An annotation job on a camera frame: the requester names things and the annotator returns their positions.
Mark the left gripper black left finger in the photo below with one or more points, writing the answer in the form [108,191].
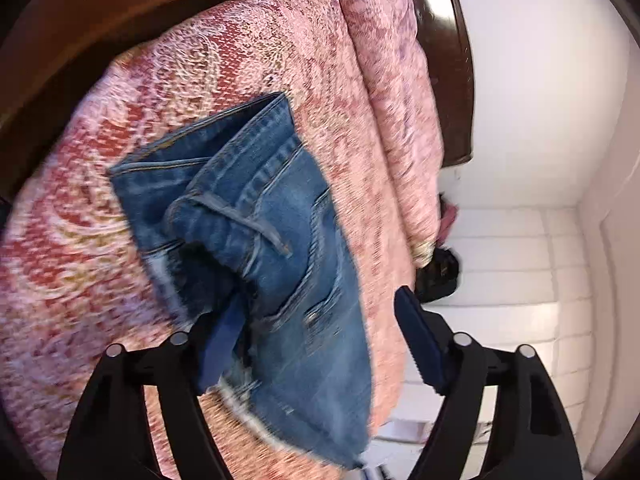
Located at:
[110,435]

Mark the blue denim jeans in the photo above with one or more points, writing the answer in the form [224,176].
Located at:
[235,203]

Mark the magenta clothing pile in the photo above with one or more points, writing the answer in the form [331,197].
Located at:
[448,213]

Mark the pink red patterned bedspread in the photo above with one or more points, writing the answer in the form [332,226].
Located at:
[72,279]

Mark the black bag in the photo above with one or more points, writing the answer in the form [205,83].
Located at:
[440,278]

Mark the dark wooden headboard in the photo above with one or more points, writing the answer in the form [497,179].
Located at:
[444,38]

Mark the pink folded quilt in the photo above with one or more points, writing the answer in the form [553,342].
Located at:
[394,69]

